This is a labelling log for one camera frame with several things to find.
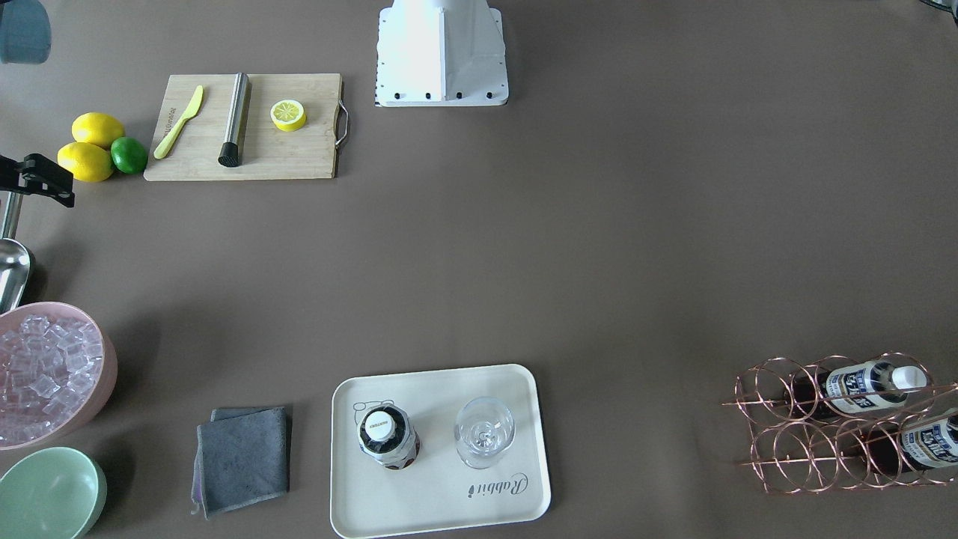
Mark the cream rabbit tray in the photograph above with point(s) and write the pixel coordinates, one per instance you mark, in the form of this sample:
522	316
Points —
437	491

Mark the clear ice cubes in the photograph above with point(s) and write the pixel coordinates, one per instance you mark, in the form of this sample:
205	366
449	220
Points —
50	366

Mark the green bowl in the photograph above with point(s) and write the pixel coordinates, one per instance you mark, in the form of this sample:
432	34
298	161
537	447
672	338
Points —
57	492

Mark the yellow plastic knife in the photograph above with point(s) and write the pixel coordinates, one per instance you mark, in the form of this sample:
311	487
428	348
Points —
190	112

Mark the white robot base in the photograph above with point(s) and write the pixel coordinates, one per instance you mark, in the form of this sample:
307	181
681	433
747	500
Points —
441	54

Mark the clear wine glass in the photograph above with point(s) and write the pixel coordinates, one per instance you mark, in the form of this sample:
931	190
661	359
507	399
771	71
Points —
483	430

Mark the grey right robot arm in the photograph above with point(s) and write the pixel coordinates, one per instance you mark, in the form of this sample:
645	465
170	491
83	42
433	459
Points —
26	38

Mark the metal ice scoop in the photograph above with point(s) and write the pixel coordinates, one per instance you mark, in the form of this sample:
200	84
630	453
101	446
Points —
16	259

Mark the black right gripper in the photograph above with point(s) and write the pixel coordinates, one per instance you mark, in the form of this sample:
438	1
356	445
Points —
39	177

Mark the grey folded cloth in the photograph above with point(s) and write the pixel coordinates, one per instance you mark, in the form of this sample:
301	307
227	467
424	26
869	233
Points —
242	458

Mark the green lime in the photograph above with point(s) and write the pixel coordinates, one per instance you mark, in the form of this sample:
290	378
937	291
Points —
129	155

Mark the half lemon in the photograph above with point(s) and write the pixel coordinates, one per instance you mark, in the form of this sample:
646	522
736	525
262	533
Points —
288	115

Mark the tea bottle white cap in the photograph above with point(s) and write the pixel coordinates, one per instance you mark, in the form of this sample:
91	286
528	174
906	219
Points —
387	434
868	387
932	444

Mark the yellow lemon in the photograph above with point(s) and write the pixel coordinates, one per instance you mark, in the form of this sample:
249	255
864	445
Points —
86	162
97	128

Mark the steel muddler black tip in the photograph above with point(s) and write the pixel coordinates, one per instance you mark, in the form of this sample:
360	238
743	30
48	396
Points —
230	155

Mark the bamboo cutting board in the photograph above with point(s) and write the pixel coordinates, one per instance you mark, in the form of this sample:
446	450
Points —
310	153

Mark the copper wire bottle basket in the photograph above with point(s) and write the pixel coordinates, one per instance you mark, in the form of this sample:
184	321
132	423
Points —
801	444

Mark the pink bowl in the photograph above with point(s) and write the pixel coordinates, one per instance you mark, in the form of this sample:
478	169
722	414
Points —
106	381

